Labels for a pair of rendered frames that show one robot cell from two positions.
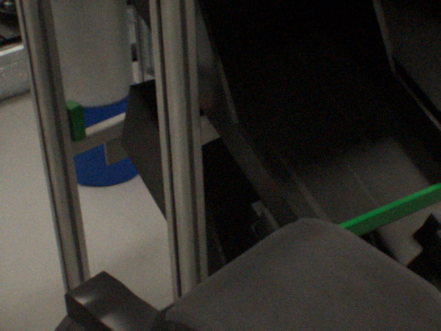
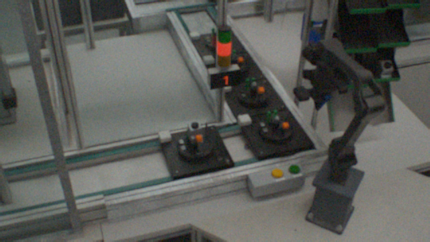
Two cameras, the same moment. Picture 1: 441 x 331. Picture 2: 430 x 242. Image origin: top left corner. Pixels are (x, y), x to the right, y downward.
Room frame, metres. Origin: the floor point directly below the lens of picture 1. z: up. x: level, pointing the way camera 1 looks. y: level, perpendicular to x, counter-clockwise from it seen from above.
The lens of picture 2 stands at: (-1.25, -0.20, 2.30)
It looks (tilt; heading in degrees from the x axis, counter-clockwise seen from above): 39 degrees down; 21
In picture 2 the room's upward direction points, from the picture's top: 1 degrees clockwise
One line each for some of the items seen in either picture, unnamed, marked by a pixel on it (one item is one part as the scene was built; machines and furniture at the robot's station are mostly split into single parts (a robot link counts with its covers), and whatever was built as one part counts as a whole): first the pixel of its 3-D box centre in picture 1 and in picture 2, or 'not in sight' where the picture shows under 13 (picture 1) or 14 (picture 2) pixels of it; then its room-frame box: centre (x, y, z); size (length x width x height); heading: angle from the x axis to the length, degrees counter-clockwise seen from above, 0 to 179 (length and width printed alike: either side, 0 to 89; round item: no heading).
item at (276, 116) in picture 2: not in sight; (275, 123); (0.30, 0.15, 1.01); 0.24 x 0.24 x 0.13; 40
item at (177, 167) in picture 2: not in sight; (195, 150); (0.08, 0.41, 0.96); 0.24 x 0.24 x 0.02; 40
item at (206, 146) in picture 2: not in sight; (195, 146); (0.08, 0.41, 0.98); 0.14 x 0.14 x 0.02
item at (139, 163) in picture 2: not in sight; (203, 154); (0.12, 0.40, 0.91); 0.84 x 0.28 x 0.10; 130
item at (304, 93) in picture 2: not in sight; (322, 83); (0.18, -0.02, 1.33); 0.19 x 0.06 x 0.08; 130
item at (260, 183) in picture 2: not in sight; (276, 179); (0.08, 0.08, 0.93); 0.21 x 0.07 x 0.06; 130
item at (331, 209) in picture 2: not in sight; (334, 196); (0.05, -0.15, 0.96); 0.15 x 0.15 x 0.20; 81
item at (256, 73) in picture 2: not in sight; (234, 60); (0.68, 0.47, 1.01); 0.24 x 0.24 x 0.13; 40
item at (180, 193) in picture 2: not in sight; (223, 182); (0.01, 0.26, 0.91); 0.89 x 0.06 x 0.11; 130
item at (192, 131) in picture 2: not in sight; (194, 130); (0.09, 0.42, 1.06); 0.08 x 0.04 x 0.07; 40
